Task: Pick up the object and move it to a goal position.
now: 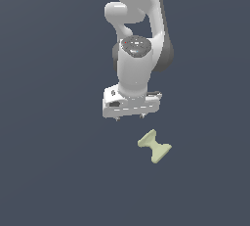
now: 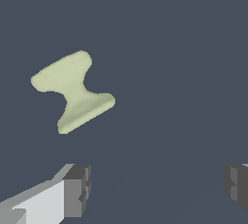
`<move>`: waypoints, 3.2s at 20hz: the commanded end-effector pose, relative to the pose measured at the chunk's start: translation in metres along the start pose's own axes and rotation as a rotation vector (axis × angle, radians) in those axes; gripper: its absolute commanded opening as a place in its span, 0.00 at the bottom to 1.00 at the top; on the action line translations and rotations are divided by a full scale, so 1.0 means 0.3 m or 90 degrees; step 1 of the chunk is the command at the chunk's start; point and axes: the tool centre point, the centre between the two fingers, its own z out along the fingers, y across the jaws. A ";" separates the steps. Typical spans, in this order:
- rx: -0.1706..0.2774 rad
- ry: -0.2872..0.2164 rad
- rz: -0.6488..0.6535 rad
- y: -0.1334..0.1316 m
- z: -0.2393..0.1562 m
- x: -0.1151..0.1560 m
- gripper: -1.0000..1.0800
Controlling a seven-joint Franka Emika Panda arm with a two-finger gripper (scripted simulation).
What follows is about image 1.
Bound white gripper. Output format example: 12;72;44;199
102;86;163;121

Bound pale green hourglass-shaped object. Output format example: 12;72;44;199
137;128;173;165

